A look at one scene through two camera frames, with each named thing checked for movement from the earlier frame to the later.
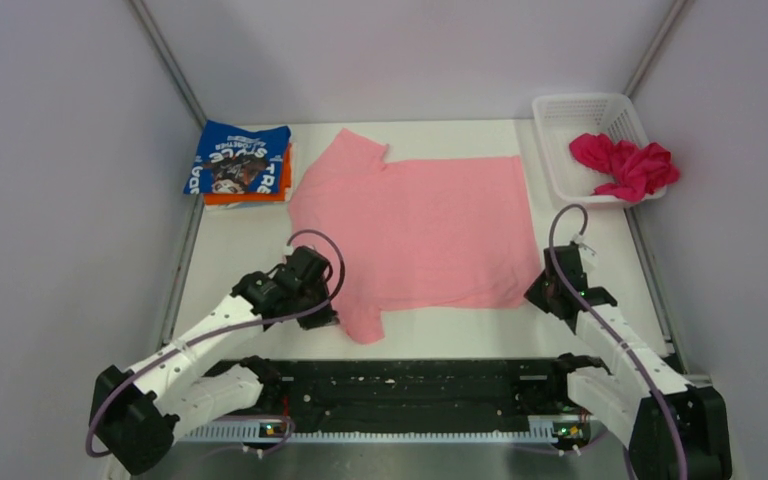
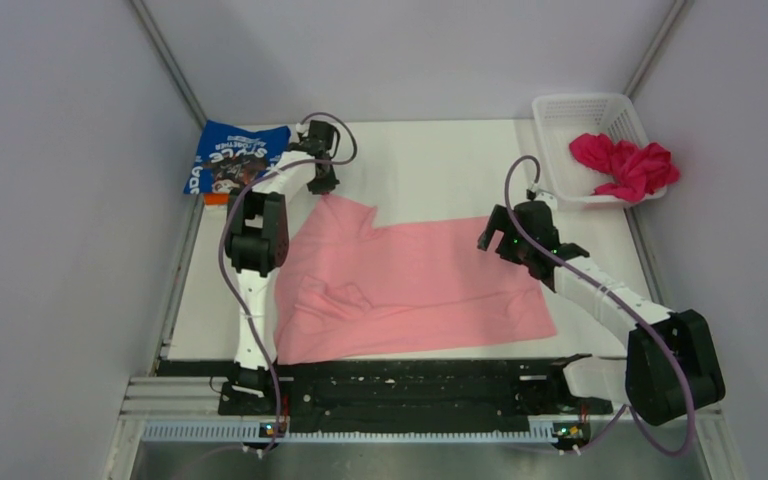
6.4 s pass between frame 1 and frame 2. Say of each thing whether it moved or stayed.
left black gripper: moved
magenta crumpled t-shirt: stayed
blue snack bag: stayed
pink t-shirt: moved
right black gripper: moved
